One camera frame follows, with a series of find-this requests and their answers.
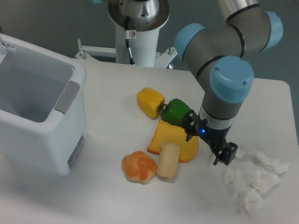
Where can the crumpled white tissue upper right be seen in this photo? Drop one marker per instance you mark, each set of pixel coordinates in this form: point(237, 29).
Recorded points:
point(272, 164)

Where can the pale rectangular bread roll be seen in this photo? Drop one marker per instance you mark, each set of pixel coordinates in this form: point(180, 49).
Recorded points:
point(168, 160)

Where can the white open trash bin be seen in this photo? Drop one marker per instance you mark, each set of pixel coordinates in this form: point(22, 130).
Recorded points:
point(42, 113)

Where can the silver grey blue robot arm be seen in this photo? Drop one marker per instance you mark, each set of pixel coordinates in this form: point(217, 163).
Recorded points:
point(215, 58)

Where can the crumpled white tissue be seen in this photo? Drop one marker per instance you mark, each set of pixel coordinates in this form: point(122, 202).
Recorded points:
point(250, 202)
point(272, 164)
point(235, 179)
point(263, 182)

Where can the crumpled white tissue left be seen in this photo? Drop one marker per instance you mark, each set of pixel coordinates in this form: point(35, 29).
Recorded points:
point(235, 179)

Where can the green bell pepper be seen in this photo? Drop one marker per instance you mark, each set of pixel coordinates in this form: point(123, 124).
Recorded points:
point(175, 112)

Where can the crumpled white tissue bottom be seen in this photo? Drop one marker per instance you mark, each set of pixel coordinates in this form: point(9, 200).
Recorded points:
point(250, 202)

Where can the crumpled white tissue middle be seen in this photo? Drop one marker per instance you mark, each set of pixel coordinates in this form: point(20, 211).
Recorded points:
point(263, 182)

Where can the round knotted orange bun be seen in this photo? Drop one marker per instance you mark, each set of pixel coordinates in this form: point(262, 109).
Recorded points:
point(139, 167)

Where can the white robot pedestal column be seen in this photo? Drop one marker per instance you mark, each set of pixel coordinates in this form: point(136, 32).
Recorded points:
point(137, 26)

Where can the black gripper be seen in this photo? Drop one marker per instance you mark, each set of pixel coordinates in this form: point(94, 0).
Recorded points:
point(224, 151)

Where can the white metal base frame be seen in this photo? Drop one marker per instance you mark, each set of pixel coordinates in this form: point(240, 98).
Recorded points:
point(105, 54)

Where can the yellow bell pepper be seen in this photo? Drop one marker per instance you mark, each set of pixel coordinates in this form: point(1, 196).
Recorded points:
point(150, 102)

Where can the orange toast bread slice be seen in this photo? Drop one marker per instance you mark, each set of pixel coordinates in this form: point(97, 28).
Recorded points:
point(166, 132)

